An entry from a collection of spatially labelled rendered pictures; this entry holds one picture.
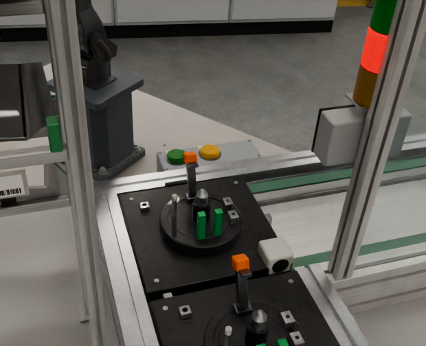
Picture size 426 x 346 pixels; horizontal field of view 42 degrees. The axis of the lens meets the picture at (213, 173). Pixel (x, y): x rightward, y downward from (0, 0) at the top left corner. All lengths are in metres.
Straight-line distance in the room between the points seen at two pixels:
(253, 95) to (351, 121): 2.62
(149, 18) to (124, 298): 3.22
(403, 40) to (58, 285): 0.69
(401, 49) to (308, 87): 2.84
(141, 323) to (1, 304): 0.29
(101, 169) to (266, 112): 2.07
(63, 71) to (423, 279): 0.74
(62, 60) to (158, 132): 0.91
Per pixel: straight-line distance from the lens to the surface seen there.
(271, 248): 0.90
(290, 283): 0.88
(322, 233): 1.05
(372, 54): 0.72
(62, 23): 0.48
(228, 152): 1.15
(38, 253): 1.09
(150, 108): 1.48
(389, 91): 0.71
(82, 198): 0.58
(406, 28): 0.68
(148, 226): 0.95
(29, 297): 1.02
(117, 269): 0.90
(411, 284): 1.03
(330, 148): 0.76
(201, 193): 0.90
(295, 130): 3.07
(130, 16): 3.93
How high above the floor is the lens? 1.62
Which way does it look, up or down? 37 degrees down
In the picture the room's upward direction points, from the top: 4 degrees clockwise
